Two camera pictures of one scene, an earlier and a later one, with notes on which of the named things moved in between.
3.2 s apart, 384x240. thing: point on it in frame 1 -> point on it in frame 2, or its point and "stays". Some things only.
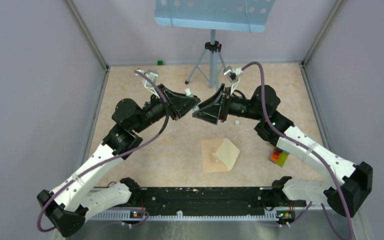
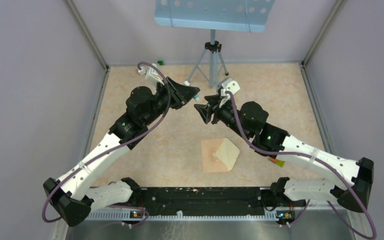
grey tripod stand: (208, 62) stays
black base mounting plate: (204, 201) stays
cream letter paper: (227, 153) stays
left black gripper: (178, 104) -> (180, 94)
